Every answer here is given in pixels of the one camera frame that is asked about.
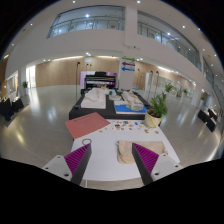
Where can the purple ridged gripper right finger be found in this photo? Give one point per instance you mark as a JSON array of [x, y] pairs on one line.
[[145, 160]]

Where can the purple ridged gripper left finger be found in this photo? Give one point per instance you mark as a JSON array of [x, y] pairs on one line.
[[77, 162]]

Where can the beige folded towel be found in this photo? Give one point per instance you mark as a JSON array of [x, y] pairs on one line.
[[125, 155]]

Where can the scattered small colourful pieces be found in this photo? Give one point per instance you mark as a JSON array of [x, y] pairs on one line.
[[126, 125]]

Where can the black display table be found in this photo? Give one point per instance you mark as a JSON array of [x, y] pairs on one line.
[[107, 113]]

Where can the potted green plant white pot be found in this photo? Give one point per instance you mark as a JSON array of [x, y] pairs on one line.
[[158, 110]]

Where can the blue base building model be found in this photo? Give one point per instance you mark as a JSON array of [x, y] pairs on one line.
[[130, 104]]

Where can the white architectural model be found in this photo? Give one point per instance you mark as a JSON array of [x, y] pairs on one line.
[[94, 99]]

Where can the black upright piano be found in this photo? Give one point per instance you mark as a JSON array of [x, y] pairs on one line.
[[100, 78]]

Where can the direction sign with arrows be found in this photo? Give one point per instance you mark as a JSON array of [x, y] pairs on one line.
[[128, 64]]

